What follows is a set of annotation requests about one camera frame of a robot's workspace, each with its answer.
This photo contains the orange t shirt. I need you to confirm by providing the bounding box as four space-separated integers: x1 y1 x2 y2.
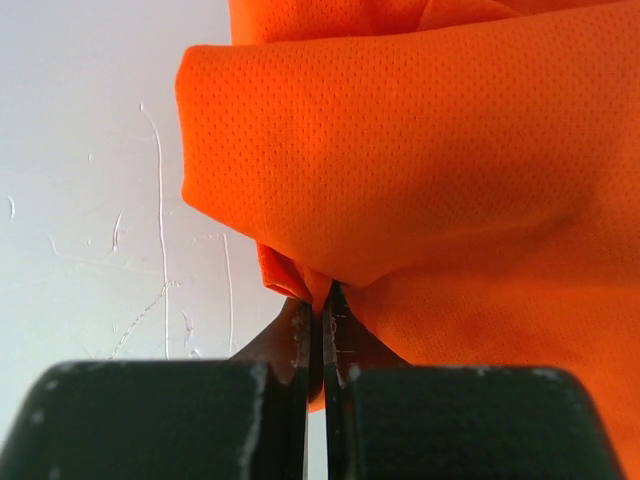
175 1 639 476

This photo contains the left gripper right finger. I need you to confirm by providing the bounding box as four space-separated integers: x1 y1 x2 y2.
322 285 624 479

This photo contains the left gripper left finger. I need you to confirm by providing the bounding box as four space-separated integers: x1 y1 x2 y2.
1 299 312 479

